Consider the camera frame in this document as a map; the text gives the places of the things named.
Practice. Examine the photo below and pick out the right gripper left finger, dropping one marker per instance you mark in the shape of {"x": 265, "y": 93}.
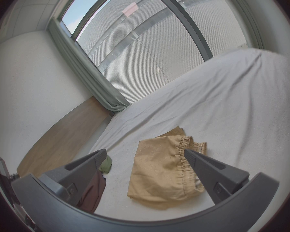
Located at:
{"x": 70, "y": 180}

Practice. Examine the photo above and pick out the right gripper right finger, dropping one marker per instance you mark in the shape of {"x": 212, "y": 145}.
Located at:
{"x": 220, "y": 180}

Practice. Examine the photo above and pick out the tan shorts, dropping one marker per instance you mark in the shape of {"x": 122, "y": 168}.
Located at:
{"x": 159, "y": 173}

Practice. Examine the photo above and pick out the brown garment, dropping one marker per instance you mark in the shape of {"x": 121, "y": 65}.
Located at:
{"x": 91, "y": 192}

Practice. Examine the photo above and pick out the green garment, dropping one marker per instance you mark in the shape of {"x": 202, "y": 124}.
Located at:
{"x": 105, "y": 164}

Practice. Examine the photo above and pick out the grey-green curtain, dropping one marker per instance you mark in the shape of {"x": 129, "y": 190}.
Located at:
{"x": 87, "y": 69}
{"x": 246, "y": 13}

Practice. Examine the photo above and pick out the window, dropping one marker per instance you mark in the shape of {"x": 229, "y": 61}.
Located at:
{"x": 147, "y": 32}

